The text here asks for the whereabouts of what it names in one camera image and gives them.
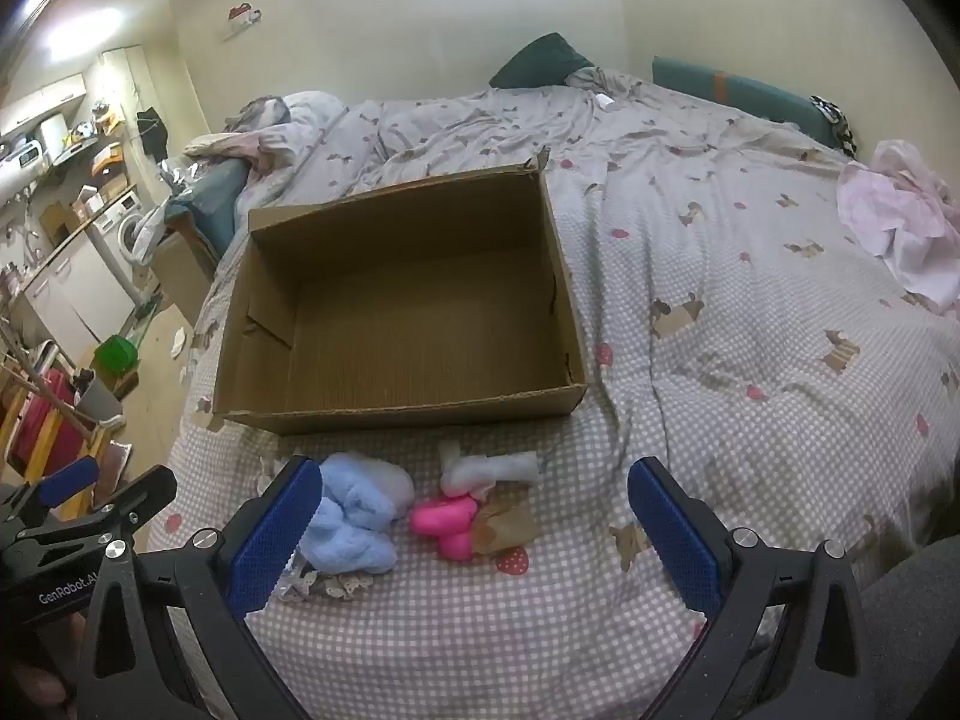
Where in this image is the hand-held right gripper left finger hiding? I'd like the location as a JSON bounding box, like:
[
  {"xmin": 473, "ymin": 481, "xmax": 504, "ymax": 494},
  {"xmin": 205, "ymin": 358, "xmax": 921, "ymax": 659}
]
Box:
[{"xmin": 79, "ymin": 456, "xmax": 323, "ymax": 720}]

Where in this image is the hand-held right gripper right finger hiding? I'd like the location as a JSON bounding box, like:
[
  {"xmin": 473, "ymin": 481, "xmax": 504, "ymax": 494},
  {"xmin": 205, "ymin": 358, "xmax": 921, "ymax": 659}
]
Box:
[{"xmin": 627, "ymin": 456, "xmax": 878, "ymax": 720}]

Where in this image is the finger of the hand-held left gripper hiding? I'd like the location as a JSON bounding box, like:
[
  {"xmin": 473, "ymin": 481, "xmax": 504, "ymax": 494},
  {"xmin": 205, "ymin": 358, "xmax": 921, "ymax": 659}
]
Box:
[
  {"xmin": 0, "ymin": 456, "xmax": 102, "ymax": 524},
  {"xmin": 16, "ymin": 465, "xmax": 179, "ymax": 552}
]

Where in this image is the light blue fluffy cloth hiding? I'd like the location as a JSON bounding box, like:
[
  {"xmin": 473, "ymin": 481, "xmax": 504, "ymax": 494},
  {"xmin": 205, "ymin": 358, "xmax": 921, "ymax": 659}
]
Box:
[{"xmin": 296, "ymin": 452, "xmax": 416, "ymax": 577}]

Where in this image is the tan soft toy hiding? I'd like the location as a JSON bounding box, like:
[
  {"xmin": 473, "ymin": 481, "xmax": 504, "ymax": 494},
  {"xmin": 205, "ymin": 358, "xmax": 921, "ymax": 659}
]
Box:
[{"xmin": 471, "ymin": 495, "xmax": 539, "ymax": 554}]

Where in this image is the pink plastic toy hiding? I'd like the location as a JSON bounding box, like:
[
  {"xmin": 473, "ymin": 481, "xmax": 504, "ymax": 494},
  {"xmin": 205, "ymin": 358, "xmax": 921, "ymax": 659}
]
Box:
[{"xmin": 409, "ymin": 495, "xmax": 481, "ymax": 560}]

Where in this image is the brown cardboard box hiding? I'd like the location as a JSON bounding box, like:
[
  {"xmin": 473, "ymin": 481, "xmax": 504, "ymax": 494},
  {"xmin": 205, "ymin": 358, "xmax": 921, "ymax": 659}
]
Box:
[{"xmin": 212, "ymin": 148, "xmax": 590, "ymax": 436}]

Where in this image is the wooden drying rack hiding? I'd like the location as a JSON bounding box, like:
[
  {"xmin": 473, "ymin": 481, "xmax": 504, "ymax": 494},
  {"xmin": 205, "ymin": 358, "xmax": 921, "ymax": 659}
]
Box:
[{"xmin": 0, "ymin": 330, "xmax": 130, "ymax": 485}]

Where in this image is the red bag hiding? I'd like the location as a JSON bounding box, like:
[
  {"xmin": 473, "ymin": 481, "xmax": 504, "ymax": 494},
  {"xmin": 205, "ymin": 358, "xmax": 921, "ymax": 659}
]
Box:
[{"xmin": 13, "ymin": 367, "xmax": 85, "ymax": 466}]

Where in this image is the grey bin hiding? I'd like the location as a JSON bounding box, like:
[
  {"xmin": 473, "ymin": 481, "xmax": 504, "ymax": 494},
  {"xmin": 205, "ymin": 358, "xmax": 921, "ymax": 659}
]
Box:
[{"xmin": 75, "ymin": 371, "xmax": 125, "ymax": 427}]

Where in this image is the green plastic container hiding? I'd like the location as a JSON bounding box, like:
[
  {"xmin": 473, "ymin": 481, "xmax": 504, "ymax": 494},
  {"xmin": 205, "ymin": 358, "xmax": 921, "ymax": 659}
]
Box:
[{"xmin": 93, "ymin": 334, "xmax": 140, "ymax": 377}]

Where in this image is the white cabinet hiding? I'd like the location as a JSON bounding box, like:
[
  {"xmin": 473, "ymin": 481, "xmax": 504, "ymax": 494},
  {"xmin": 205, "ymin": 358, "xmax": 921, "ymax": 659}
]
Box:
[{"xmin": 15, "ymin": 235, "xmax": 137, "ymax": 347}]

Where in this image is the cardboard box beside bed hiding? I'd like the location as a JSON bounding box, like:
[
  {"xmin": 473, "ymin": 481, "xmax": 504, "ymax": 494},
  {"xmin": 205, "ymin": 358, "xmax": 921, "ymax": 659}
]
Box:
[{"xmin": 153, "ymin": 229, "xmax": 220, "ymax": 325}]

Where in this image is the grey checked printed duvet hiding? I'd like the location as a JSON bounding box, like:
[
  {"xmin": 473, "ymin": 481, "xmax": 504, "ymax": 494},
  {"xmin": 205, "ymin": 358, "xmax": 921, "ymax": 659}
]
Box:
[{"xmin": 146, "ymin": 64, "xmax": 960, "ymax": 720}]

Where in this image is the person's grey trouser leg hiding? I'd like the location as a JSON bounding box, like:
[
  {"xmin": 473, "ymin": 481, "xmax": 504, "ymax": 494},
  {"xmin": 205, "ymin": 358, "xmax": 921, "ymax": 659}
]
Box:
[{"xmin": 859, "ymin": 538, "xmax": 960, "ymax": 720}]

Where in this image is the white washing machine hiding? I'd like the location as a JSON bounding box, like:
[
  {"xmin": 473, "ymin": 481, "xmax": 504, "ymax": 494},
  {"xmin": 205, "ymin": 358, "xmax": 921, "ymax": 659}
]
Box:
[{"xmin": 112, "ymin": 191, "xmax": 163, "ymax": 265}]

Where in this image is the teal mattress side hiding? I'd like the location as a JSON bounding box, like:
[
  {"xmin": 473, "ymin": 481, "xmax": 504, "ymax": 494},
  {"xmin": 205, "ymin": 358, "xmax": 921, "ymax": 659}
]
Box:
[{"xmin": 165, "ymin": 157, "xmax": 250, "ymax": 257}]

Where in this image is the pale pink crumpled cloth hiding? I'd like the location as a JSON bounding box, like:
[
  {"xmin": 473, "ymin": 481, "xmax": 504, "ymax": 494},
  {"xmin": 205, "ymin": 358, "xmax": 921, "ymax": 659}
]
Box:
[{"xmin": 836, "ymin": 139, "xmax": 960, "ymax": 316}]

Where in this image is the pink and white pillow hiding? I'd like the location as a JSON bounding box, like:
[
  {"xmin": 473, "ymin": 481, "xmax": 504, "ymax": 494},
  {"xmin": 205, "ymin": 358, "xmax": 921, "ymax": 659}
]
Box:
[{"xmin": 184, "ymin": 90, "xmax": 350, "ymax": 175}]

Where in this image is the black and white patterned cloth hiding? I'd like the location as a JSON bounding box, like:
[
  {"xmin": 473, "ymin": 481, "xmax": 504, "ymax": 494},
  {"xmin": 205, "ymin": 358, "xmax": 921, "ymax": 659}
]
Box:
[{"xmin": 810, "ymin": 94, "xmax": 858, "ymax": 160}]

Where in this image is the teal headboard cushion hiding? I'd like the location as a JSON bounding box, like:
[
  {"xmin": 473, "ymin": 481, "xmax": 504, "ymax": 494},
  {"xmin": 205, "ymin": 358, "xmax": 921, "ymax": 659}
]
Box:
[{"xmin": 651, "ymin": 55, "xmax": 838, "ymax": 149}]

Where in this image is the dark green pillow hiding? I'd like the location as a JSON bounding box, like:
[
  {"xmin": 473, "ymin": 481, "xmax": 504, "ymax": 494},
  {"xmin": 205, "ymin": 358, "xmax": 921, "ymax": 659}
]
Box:
[{"xmin": 489, "ymin": 33, "xmax": 596, "ymax": 89}]

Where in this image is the wall hook ornament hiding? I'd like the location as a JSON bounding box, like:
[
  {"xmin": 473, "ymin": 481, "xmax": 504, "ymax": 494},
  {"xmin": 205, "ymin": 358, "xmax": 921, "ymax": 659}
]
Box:
[{"xmin": 223, "ymin": 2, "xmax": 264, "ymax": 39}]

